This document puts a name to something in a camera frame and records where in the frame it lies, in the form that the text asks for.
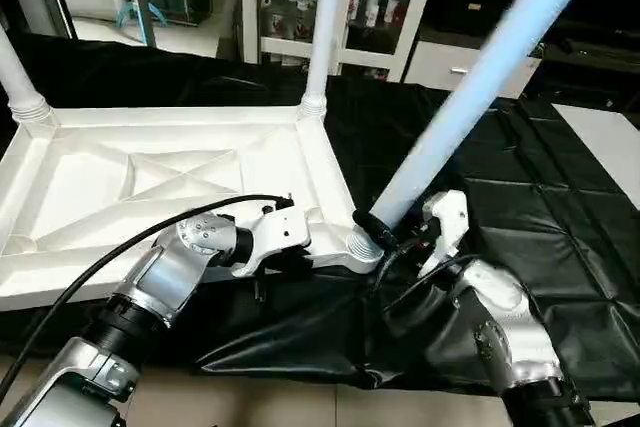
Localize white plastic table top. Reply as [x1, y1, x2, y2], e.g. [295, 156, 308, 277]
[0, 97, 387, 314]

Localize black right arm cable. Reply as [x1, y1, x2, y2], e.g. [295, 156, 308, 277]
[368, 237, 485, 312]

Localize black work mat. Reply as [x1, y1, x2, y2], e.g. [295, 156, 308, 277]
[0, 29, 640, 406]

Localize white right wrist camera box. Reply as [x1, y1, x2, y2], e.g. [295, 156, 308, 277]
[418, 189, 471, 280]

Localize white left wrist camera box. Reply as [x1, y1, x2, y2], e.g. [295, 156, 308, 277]
[232, 203, 315, 280]

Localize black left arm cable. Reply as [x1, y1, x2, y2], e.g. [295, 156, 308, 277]
[0, 193, 297, 400]

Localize teal stand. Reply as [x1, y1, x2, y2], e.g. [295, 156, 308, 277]
[114, 0, 169, 32]

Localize white plastic table leg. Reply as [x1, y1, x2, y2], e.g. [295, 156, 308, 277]
[347, 0, 611, 270]
[299, 0, 350, 120]
[0, 25, 53, 126]

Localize white drawer unit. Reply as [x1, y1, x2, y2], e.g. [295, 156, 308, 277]
[404, 41, 547, 100]

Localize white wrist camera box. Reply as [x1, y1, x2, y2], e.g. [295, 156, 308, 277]
[232, 203, 315, 280]
[418, 189, 471, 280]

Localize white glass door cabinet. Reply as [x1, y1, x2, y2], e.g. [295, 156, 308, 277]
[240, 0, 443, 84]

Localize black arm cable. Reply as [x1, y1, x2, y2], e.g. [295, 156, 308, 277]
[0, 193, 297, 400]
[368, 237, 485, 312]

